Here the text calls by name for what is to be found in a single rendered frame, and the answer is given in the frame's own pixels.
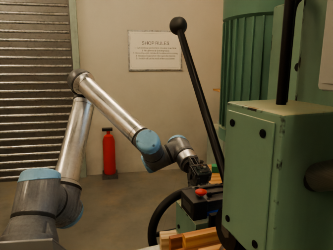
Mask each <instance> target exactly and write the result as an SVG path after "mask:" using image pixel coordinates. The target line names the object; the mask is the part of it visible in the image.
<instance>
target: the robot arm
mask: <svg viewBox="0 0 333 250"><path fill-rule="evenodd" d="M67 83H68V86H69V88H70V89H71V91H72V92H73V94H74V97H73V101H72V107H71V111H70V115H69V118H68V122H67V126H66V130H65V134H64V138H63V142H62V145H61V149H60V153H59V157H58V161H57V165H56V169H55V170H54V169H49V168H32V169H27V170H25V171H23V172H21V174H20V176H19V179H18V181H17V187H16V192H15V196H14V201H13V206H12V211H11V215H10V220H9V223H8V225H7V227H6V228H5V230H4V232H3V233H2V235H1V236H0V242H1V241H17V240H34V239H50V238H53V239H54V240H55V241H57V242H58V243H59V238H58V234H57V230H56V228H60V229H66V228H70V227H72V226H73V225H75V224H76V223H77V222H78V221H79V220H80V218H81V217H82V214H83V210H84V207H83V203H82V201H81V200H80V195H81V191H82V187H81V185H80V184H79V178H80V173H81V168H82V164H83V159H84V154H85V149H86V145H87V140H88V135H89V130H90V125H91V121H92V116H93V111H94V108H95V107H96V108H97V109H98V110H99V111H100V112H101V113H102V114H103V115H104V116H105V117H106V118H107V119H108V120H109V121H110V122H111V123H112V124H113V125H114V126H115V127H116V128H117V129H118V130H119V131H120V132H121V133H122V134H123V135H124V136H125V137H126V138H127V139H128V140H129V141H130V142H131V143H132V144H133V145H134V146H135V147H136V148H137V149H138V150H139V151H140V152H141V154H142V155H141V160H142V162H143V164H144V166H145V168H146V170H147V171H148V173H153V172H156V171H158V170H160V169H162V168H164V167H166V166H168V165H171V164H173V163H175V162H177V164H178V166H179V168H180V169H181V171H183V172H186V173H187V179H188V187H191V186H202V185H209V184H211V183H209V181H210V180H211V176H212V171H211V169H210V168H209V166H208V165H207V164H203V163H200V159H199V157H198V156H197V154H196V153H195V151H194V150H193V148H192V147H191V145H190V143H189V141H188V140H187V139H186V138H185V137H184V136H183V135H174V136H172V137H171V138H170V139H169V140H168V142H167V144H165V145H163V146H162V145H161V141H160V138H159V136H158V135H157V134H156V133H155V132H154V131H152V130H149V129H147V128H146V127H144V126H143V125H142V124H141V123H140V122H139V121H138V120H137V119H136V118H134V117H133V116H132V115H131V114H130V113H129V112H128V111H127V110H126V109H125V108H124V107H123V106H122V105H121V104H119V103H118V102H117V101H116V100H115V99H114V98H113V97H112V96H111V95H109V94H108V93H107V92H106V91H105V90H104V89H103V88H102V87H101V86H99V85H98V84H97V83H96V82H95V79H94V77H93V75H92V74H91V73H90V72H88V71H86V70H84V69H80V68H79V69H75V70H73V71H72V72H71V73H70V74H69V75H68V78H67Z"/></svg>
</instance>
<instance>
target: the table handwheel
mask: <svg viewBox="0 0 333 250"><path fill-rule="evenodd" d="M191 187H193V186H191ZM191 187H184V188H181V189H179V190H177V191H175V192H173V193H171V194H170V195H169V196H167V197H166V198H165V199H164V200H163V201H162V202H161V203H160V204H159V205H158V207H157V208H156V209H155V211H154V213H153V215H152V217H151V219H150V222H149V226H148V244H149V246H150V247H151V246H156V245H158V243H157V237H159V236H160V232H161V231H158V232H157V226H158V223H159V221H160V218H161V217H162V215H163V214H164V212H165V211H166V210H167V209H168V208H169V207H170V206H171V205H172V204H173V203H175V202H176V201H177V200H179V199H181V191H182V190H186V189H191ZM174 229H176V228H173V229H169V230H163V231H170V230H174Z"/></svg>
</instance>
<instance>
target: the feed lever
mask: <svg viewBox="0 0 333 250"><path fill-rule="evenodd" d="M169 28H170V30H171V32H172V33H173V34H174V35H177V36H178V39H179V42H180V46H181V49H182V52H183V55H184V59H185V62H186V65H187V69H188V72H189V75H190V78H191V82H192V85H193V88H194V92H195V95H196V98H197V101H198V105H199V108H200V111H201V115H202V118H203V121H204V124H205V128H206V131H207V134H208V138H209V141H210V144H211V147H212V151H213V154H214V157H215V161H216V164H217V167H218V170H219V174H220V177H221V180H222V184H223V178H224V156H223V153H222V149H221V146H220V143H219V140H218V137H217V133H216V130H215V127H214V124H213V121H212V118H211V115H210V111H209V108H208V105H207V102H206V99H205V96H204V93H203V90H202V86H201V83H200V80H199V77H198V74H197V71H196V68H195V65H194V61H193V59H192V56H191V53H190V49H189V46H188V43H187V40H186V37H185V34H184V32H185V31H186V29H187V22H186V20H185V19H184V18H183V17H181V16H176V17H174V18H173V19H172V20H171V21H170V24H169ZM215 223H216V231H217V235H218V238H219V240H220V242H221V244H222V246H223V247H224V248H225V249H226V250H246V249H245V248H244V247H243V246H242V245H241V244H240V243H239V241H238V240H237V239H236V238H235V237H234V236H233V235H232V234H231V233H230V232H229V231H228V230H227V229H226V228H225V227H224V226H223V225H222V207H221V208H219V210H218V211H217V214H216V220H215Z"/></svg>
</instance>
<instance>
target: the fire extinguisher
mask: <svg viewBox="0 0 333 250"><path fill-rule="evenodd" d="M102 131H106V132H107V134H106V135H104V138H103V157H104V170H103V175H102V177H103V180H112V179H118V172H117V170H116V165H115V140H114V137H113V135H111V134H110V131H112V127H104V128H102Z"/></svg>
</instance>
